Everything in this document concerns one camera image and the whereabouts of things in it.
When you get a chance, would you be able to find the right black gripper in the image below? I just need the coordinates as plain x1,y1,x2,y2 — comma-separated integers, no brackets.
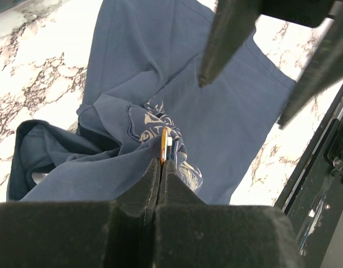
198,0,343,129

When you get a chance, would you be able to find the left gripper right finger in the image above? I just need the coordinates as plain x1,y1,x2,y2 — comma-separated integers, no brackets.
159,160,206,205

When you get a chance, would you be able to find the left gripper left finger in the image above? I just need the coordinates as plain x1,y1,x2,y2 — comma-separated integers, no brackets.
113,158,160,218

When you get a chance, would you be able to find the yellow round badge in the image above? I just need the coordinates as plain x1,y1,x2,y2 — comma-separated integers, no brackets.
160,127,173,165

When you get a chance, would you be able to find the blue printed tank top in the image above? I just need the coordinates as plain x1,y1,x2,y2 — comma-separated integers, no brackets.
7,1,294,204

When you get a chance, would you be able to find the teal plastic fruit container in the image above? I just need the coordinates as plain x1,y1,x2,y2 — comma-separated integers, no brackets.
0,0,60,14

